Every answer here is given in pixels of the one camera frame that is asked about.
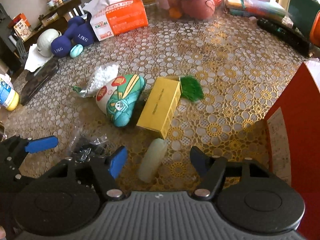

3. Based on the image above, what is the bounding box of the yellow white bottle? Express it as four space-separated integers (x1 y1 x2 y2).
0 74 20 111

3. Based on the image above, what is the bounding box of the orange white tissue pack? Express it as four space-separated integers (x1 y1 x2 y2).
84 0 148 41

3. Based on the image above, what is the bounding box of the yellow cardboard box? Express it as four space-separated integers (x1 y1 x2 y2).
137 77 181 139

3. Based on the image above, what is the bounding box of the blue dumbbell right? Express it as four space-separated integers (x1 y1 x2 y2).
73 22 96 47

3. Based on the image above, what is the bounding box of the blue dumbbell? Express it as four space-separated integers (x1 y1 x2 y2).
73 22 96 47
51 16 85 58

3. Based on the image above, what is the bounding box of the blue dumbbell left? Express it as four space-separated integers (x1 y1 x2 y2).
51 16 85 58

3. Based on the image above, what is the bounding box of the black remote control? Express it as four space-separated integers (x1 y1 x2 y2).
257 18 310 57

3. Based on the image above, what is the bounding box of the white round bowl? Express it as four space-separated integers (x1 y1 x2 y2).
37 28 62 57

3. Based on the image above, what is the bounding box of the teal small round case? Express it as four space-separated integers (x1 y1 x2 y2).
69 44 84 59

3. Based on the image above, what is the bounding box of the black item clear bag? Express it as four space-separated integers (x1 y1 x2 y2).
66 128 109 163

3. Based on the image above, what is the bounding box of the green tassel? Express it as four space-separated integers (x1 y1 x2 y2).
180 76 204 102

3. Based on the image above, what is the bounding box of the teal green plush pouch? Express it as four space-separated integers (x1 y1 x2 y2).
95 74 146 127

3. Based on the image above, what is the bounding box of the clear white beads bag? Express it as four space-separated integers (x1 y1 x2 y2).
72 62 119 98

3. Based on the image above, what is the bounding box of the orange green storage box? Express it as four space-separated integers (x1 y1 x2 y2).
289 0 319 47

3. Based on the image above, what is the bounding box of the colourful pen case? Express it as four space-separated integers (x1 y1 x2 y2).
225 0 289 22

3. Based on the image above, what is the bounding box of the white small bottle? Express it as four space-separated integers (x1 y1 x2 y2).
137 138 168 183

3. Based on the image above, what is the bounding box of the black patterned wallet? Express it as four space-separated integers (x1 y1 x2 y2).
20 57 60 106

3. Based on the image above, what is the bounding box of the red white cardboard box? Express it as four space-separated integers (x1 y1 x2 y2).
264 59 319 239

